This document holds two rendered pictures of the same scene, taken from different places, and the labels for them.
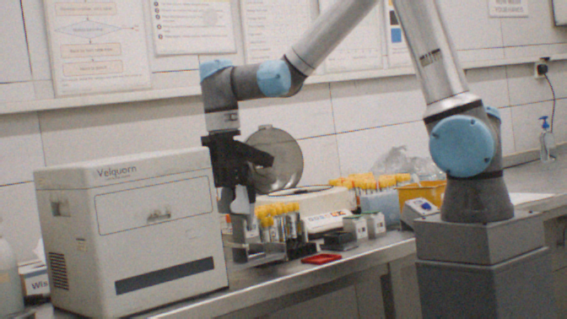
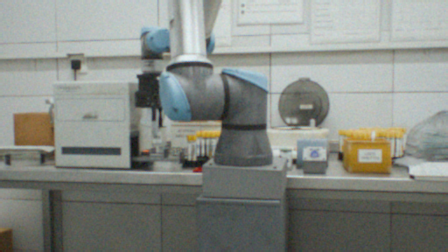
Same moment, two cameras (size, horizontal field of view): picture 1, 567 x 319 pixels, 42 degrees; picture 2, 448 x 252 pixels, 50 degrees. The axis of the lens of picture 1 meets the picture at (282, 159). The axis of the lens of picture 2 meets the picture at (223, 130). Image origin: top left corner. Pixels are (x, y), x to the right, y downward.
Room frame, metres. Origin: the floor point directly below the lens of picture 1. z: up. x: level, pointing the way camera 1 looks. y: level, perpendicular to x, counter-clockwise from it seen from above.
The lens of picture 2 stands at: (0.72, -1.27, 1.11)
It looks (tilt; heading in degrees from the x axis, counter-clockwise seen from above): 4 degrees down; 49
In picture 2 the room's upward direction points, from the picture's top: straight up
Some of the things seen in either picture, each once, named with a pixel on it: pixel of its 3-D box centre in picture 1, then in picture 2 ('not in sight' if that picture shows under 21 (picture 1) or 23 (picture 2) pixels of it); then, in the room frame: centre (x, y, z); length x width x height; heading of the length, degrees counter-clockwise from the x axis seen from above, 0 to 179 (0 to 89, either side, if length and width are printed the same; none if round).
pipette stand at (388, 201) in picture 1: (380, 211); (311, 153); (2.00, -0.25, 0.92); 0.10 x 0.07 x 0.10; 120
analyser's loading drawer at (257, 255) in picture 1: (240, 258); (153, 155); (1.60, 0.12, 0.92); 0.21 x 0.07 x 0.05; 128
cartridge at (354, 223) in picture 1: (354, 229); not in sight; (1.87, -0.16, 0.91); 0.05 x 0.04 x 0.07; 38
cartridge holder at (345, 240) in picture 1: (338, 240); not in sight; (1.82, -0.11, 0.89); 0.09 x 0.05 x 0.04; 38
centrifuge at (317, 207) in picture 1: (305, 210); (295, 143); (2.14, -0.05, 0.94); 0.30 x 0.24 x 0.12; 29
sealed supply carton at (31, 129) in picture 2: not in sight; (59, 132); (1.56, 0.83, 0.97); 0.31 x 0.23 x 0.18; 121
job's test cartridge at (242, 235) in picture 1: (245, 227); (158, 136); (1.61, 0.10, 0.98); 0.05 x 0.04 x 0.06; 38
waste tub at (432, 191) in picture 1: (429, 201); (366, 155); (2.08, -0.40, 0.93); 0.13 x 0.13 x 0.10; 43
